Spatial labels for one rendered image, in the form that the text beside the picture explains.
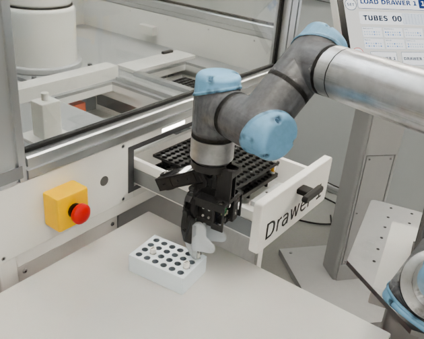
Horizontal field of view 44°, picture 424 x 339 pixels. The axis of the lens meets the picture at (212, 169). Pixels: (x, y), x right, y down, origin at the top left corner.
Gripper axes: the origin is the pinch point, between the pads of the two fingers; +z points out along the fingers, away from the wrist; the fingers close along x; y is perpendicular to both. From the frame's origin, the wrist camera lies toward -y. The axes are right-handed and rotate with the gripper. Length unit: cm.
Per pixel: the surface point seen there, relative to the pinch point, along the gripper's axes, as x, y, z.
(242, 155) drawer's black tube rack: 26.8, -4.4, -8.4
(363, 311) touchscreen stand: 98, 22, 78
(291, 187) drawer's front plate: 14.9, 12.1, -11.0
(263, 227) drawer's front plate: 6.0, 11.0, -6.1
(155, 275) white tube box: -7.1, -4.1, 3.5
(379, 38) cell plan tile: 102, 5, -24
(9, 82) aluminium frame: -17.2, -26.0, -31.5
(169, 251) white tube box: -1.3, -4.9, 1.7
